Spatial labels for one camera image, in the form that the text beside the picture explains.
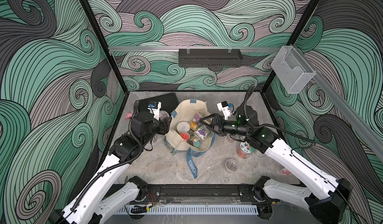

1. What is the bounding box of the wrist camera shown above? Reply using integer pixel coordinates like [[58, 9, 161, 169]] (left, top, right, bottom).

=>
[[148, 100, 162, 120], [217, 101, 234, 120]]

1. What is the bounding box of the white-lid can in bag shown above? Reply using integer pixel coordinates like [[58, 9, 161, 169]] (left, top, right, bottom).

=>
[[176, 121, 190, 133]]

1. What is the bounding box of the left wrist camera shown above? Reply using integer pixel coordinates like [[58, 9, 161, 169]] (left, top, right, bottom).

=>
[[148, 100, 162, 120]]

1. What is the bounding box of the black wall shelf tray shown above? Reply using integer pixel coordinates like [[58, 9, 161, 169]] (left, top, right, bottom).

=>
[[178, 48, 243, 71]]

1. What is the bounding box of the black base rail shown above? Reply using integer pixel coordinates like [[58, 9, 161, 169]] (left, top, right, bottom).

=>
[[138, 184, 280, 204]]

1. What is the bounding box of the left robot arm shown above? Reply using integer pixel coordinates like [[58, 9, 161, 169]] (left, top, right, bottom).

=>
[[48, 100, 172, 224]]

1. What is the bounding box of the clear red-bottom jar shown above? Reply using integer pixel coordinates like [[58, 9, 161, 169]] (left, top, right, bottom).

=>
[[159, 110, 170, 121]]

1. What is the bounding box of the pink toy pig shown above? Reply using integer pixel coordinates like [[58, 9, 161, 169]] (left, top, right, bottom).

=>
[[125, 111, 134, 119]]

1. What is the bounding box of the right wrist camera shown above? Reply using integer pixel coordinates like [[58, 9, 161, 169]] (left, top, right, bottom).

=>
[[217, 101, 234, 120]]

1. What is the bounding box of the black ribbed hard case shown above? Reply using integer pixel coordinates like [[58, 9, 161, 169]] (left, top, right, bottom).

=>
[[137, 92, 179, 115]]

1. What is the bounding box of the white mesh wall basket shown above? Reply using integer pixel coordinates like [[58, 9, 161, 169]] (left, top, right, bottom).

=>
[[271, 45, 316, 94]]

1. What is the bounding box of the clear small seed jar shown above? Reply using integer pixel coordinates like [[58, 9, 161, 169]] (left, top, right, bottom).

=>
[[224, 158, 237, 173]]

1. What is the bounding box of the green lid seed jar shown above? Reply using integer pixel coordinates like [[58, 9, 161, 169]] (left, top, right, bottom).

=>
[[236, 142, 255, 159]]

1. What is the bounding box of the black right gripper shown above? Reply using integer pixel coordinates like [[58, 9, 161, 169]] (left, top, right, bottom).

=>
[[201, 114, 250, 137]]

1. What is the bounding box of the white slotted cable duct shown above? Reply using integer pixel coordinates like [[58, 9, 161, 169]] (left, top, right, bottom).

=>
[[115, 204, 259, 216]]

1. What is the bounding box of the purple flower label jar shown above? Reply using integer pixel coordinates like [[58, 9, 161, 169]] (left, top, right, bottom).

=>
[[196, 126, 210, 141]]

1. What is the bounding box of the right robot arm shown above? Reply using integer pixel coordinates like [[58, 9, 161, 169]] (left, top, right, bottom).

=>
[[198, 85, 360, 224]]

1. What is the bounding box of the cream canvas tote bag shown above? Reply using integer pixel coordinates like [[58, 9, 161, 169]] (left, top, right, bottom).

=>
[[164, 99, 215, 178]]

